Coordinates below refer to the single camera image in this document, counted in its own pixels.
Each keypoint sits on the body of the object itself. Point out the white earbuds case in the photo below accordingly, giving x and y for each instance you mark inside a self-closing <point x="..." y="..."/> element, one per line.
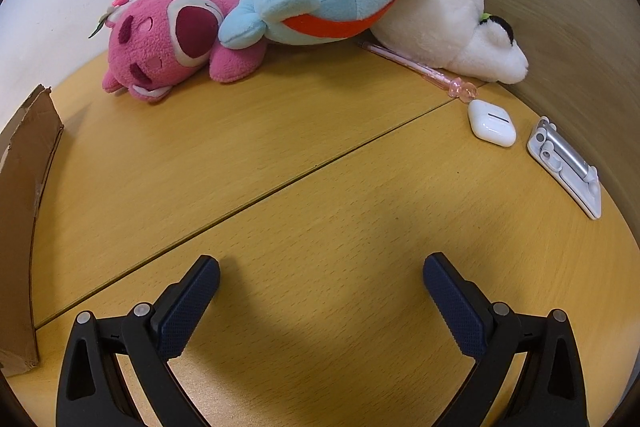
<point x="492" y="124"/>

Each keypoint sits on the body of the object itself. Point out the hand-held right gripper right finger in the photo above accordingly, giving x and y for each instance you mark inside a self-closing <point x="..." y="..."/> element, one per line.
<point x="455" y="307"/>

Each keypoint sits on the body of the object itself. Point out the pink pen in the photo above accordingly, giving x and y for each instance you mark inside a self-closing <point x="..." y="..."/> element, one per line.
<point x="400" y="58"/>

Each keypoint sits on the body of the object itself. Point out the wooden desktop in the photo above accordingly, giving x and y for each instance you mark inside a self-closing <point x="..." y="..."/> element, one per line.
<point x="325" y="207"/>

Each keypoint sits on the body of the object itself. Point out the cardboard box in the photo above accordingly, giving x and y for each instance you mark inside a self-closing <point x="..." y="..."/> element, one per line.
<point x="25" y="207"/>

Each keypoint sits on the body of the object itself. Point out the white folding phone stand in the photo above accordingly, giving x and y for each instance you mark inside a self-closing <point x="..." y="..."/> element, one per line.
<point x="570" y="162"/>

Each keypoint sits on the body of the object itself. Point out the pink plush bear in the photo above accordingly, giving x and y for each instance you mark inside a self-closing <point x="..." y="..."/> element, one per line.
<point x="150" y="42"/>

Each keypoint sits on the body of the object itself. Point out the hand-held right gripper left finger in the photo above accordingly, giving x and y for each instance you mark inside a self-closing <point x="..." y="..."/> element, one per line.
<point x="187" y="307"/>

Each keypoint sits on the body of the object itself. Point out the white plush panda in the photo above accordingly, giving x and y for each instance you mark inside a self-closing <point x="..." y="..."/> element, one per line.
<point x="440" y="7"/>

